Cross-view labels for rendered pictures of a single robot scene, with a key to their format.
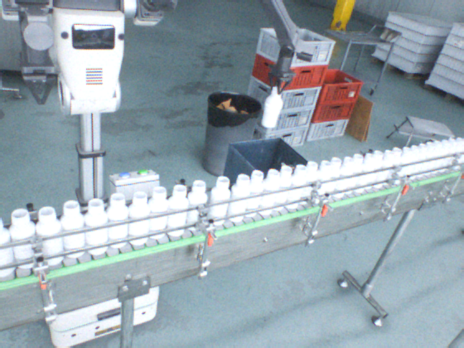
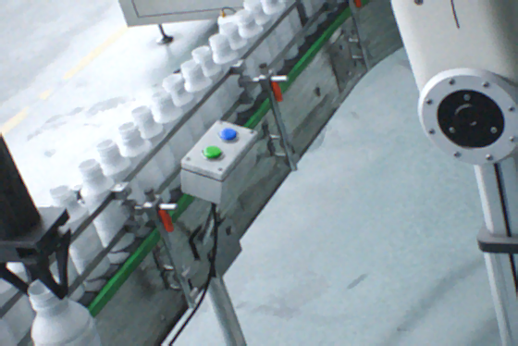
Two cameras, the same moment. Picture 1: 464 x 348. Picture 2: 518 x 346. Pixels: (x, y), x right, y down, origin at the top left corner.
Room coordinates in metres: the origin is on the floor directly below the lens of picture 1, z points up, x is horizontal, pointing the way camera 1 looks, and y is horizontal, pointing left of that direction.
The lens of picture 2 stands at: (2.51, -0.25, 1.88)
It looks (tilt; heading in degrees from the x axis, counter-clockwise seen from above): 27 degrees down; 160
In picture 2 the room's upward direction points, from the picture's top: 18 degrees counter-clockwise
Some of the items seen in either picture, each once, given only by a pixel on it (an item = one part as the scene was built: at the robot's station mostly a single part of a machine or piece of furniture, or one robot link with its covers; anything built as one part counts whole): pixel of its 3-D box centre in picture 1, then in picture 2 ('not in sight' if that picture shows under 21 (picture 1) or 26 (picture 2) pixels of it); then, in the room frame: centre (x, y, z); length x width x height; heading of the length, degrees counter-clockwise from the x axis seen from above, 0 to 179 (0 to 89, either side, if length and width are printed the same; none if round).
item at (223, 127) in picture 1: (228, 136); not in sight; (2.91, 0.02, 0.32); 0.45 x 0.45 x 0.64
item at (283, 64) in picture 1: (283, 64); (8, 210); (1.48, -0.14, 1.41); 0.10 x 0.07 x 0.07; 38
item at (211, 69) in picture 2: (49, 235); (213, 87); (0.68, 0.41, 1.08); 0.06 x 0.06 x 0.17
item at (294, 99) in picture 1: (283, 91); not in sight; (3.63, -0.42, 0.55); 0.61 x 0.41 x 0.22; 132
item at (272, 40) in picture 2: not in sight; (262, 35); (0.54, 0.60, 1.08); 0.06 x 0.06 x 0.17
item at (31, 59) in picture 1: (36, 51); not in sight; (0.82, 0.48, 1.51); 0.10 x 0.07 x 0.07; 35
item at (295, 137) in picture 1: (273, 131); not in sight; (3.63, -0.42, 0.11); 0.61 x 0.41 x 0.22; 131
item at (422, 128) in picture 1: (418, 137); not in sight; (4.05, -2.10, 0.21); 0.61 x 0.47 x 0.41; 178
